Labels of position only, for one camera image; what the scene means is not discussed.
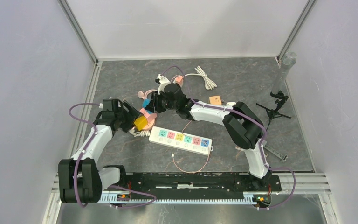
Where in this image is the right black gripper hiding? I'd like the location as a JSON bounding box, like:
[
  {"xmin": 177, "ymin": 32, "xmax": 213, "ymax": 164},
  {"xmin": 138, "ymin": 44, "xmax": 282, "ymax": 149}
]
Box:
[{"xmin": 145, "ymin": 90, "xmax": 178, "ymax": 114}]

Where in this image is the yellow cube adapter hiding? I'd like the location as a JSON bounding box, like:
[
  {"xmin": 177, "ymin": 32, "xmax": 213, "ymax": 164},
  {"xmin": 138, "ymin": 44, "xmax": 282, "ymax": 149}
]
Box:
[{"xmin": 133, "ymin": 115, "xmax": 149, "ymax": 131}]

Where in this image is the pink round socket stack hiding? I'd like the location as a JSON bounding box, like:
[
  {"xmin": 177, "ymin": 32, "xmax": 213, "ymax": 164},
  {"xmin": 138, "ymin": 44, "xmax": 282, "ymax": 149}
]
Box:
[{"xmin": 142, "ymin": 117, "xmax": 157, "ymax": 131}]

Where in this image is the tan cube adapter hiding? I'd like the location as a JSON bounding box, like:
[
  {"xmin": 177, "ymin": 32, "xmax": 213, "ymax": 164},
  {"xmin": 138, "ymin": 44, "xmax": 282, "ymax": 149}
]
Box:
[{"xmin": 209, "ymin": 96, "xmax": 222, "ymax": 105}]

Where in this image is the large white power strip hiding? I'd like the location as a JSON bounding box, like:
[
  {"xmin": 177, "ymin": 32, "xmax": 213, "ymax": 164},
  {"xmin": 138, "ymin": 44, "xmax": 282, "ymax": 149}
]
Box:
[{"xmin": 149, "ymin": 126, "xmax": 213, "ymax": 156}]

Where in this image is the light blue plug adapter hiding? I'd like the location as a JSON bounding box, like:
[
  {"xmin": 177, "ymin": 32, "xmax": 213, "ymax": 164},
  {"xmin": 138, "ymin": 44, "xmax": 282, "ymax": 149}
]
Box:
[{"xmin": 142, "ymin": 98, "xmax": 151, "ymax": 109}]

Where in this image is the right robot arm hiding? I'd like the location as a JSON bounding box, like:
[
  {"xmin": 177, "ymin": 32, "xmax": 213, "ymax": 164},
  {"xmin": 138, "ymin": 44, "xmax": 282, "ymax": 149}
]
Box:
[{"xmin": 143, "ymin": 83, "xmax": 269, "ymax": 190}]

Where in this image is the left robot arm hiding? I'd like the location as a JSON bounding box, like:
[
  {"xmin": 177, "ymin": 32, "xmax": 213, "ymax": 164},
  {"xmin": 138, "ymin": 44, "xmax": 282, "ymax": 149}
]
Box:
[{"xmin": 58, "ymin": 98, "xmax": 147, "ymax": 207}]

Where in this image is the salmon plug on strip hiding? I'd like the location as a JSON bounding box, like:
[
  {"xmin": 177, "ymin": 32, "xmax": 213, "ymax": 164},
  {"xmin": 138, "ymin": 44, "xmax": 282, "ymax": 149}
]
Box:
[{"xmin": 173, "ymin": 75, "xmax": 184, "ymax": 87}]

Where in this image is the black microphone tripod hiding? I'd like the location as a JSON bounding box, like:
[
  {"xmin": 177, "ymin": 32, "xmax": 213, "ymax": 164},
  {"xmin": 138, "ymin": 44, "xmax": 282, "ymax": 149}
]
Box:
[{"xmin": 256, "ymin": 90, "xmax": 292, "ymax": 130}]

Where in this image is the grey microphone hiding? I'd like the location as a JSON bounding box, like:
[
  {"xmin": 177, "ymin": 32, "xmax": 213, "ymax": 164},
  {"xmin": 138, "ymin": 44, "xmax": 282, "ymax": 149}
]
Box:
[{"xmin": 270, "ymin": 52, "xmax": 297, "ymax": 97}]

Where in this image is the pink coiled socket cord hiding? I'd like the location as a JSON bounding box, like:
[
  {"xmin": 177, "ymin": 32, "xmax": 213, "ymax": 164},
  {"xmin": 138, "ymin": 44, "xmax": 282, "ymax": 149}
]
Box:
[{"xmin": 137, "ymin": 89, "xmax": 158, "ymax": 101}]

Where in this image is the white strip power cord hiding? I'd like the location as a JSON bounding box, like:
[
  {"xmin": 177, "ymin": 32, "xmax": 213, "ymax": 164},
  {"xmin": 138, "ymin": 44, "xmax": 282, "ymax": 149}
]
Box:
[{"xmin": 129, "ymin": 127, "xmax": 151, "ymax": 138}]

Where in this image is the white coiled power cord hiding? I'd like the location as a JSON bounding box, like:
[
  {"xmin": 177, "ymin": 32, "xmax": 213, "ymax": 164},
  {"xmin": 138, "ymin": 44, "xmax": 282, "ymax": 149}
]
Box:
[{"xmin": 183, "ymin": 65, "xmax": 218, "ymax": 91}]

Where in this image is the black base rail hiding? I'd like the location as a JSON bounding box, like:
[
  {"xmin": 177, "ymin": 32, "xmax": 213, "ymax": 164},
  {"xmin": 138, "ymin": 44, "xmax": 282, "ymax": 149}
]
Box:
[{"xmin": 117, "ymin": 172, "xmax": 282, "ymax": 200}]

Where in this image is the white cable duct strip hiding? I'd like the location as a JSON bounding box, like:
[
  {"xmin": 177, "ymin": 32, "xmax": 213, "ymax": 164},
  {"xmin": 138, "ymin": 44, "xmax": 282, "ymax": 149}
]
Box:
[{"xmin": 98, "ymin": 191, "xmax": 270, "ymax": 205}]

